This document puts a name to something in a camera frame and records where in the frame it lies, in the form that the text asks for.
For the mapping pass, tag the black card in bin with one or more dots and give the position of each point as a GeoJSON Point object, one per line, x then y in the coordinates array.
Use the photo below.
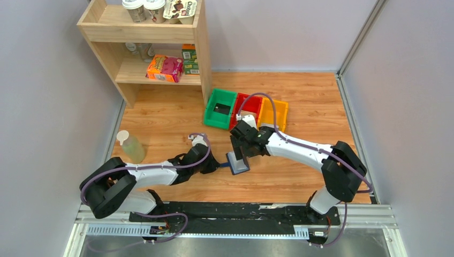
{"type": "Point", "coordinates": [222, 108]}

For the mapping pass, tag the orange pink snack box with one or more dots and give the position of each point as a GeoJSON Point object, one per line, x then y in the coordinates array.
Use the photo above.
{"type": "Point", "coordinates": [165, 68]}

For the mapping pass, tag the gold card in bin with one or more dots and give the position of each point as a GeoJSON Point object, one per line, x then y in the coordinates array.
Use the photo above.
{"type": "Point", "coordinates": [246, 113]}

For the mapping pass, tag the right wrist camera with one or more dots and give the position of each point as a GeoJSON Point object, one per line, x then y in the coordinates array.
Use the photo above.
{"type": "Point", "coordinates": [248, 119]}

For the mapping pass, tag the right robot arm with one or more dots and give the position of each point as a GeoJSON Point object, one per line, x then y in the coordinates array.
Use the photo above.
{"type": "Point", "coordinates": [342, 170]}

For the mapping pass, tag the green juice carton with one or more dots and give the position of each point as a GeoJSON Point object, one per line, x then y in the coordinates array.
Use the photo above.
{"type": "Point", "coordinates": [190, 63]}

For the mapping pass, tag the chocolate pudding cup pack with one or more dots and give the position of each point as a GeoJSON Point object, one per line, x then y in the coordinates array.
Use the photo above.
{"type": "Point", "coordinates": [181, 10]}

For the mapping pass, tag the green liquid bottle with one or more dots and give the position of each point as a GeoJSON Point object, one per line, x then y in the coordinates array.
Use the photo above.
{"type": "Point", "coordinates": [131, 146]}

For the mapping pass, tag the red plastic bin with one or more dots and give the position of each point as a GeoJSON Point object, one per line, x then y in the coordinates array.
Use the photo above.
{"type": "Point", "coordinates": [253, 105]}

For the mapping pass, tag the yellow plastic bin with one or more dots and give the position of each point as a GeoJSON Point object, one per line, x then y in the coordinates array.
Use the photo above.
{"type": "Point", "coordinates": [266, 115]}

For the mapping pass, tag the white lidded cup left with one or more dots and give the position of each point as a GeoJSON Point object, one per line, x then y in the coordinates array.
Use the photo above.
{"type": "Point", "coordinates": [135, 9]}

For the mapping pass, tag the clear bottle on shelf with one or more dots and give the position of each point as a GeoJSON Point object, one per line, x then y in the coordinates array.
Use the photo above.
{"type": "Point", "coordinates": [144, 50]}

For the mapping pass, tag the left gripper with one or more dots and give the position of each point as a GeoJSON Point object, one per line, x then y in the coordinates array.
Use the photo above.
{"type": "Point", "coordinates": [212, 166]}

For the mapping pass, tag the white lidded cup right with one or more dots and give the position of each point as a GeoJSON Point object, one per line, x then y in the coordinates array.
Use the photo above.
{"type": "Point", "coordinates": [156, 10]}

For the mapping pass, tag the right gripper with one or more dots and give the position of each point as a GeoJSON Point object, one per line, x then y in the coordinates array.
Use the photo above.
{"type": "Point", "coordinates": [236, 144]}

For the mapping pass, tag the navy blue card holder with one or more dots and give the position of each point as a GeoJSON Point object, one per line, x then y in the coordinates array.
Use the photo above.
{"type": "Point", "coordinates": [237, 166]}

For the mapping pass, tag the white lidded cup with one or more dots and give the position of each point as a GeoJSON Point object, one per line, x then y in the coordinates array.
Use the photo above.
{"type": "Point", "coordinates": [156, 10]}
{"type": "Point", "coordinates": [135, 9]}

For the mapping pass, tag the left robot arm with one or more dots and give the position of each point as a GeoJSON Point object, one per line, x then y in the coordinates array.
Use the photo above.
{"type": "Point", "coordinates": [114, 185]}

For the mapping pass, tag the wooden shelf unit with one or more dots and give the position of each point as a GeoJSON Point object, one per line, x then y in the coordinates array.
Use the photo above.
{"type": "Point", "coordinates": [107, 28]}

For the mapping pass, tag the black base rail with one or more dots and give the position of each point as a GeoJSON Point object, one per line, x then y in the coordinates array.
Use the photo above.
{"type": "Point", "coordinates": [236, 218]}

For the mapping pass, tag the green plastic bin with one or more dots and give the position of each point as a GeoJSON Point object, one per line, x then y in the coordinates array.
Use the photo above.
{"type": "Point", "coordinates": [218, 120]}

